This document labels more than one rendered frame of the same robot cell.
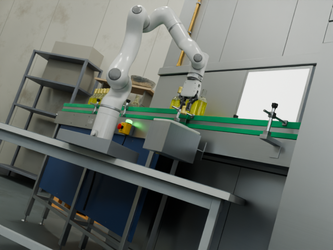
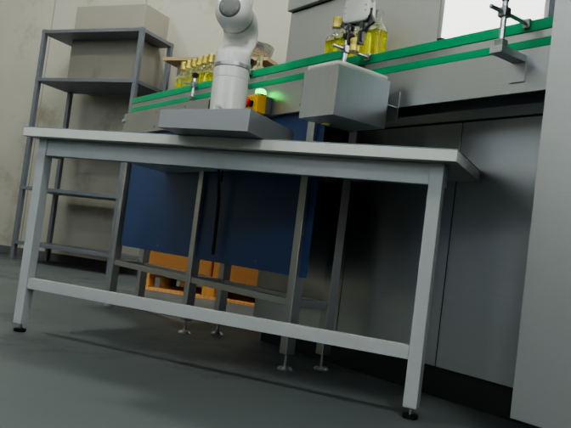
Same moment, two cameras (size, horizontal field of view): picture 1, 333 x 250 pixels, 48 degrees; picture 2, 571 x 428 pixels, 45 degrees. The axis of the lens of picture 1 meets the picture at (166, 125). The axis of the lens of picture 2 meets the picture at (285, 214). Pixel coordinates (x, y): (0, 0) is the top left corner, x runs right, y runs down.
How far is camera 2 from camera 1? 38 cm
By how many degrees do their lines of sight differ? 6
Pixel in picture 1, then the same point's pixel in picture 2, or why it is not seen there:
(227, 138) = (435, 75)
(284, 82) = not seen: outside the picture
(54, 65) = (86, 52)
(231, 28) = not seen: outside the picture
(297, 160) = (557, 64)
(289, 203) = (555, 132)
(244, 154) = (466, 91)
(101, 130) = (227, 104)
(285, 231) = (556, 173)
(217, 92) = (400, 13)
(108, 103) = (228, 58)
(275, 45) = not seen: outside the picture
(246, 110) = (456, 29)
